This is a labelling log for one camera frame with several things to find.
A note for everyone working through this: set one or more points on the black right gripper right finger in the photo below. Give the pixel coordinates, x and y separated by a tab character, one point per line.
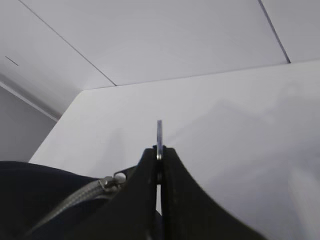
189	213

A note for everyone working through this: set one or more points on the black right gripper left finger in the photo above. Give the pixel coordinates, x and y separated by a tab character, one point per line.
131	214

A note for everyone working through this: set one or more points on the navy blue lunch bag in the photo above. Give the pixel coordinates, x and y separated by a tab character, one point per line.
44	203

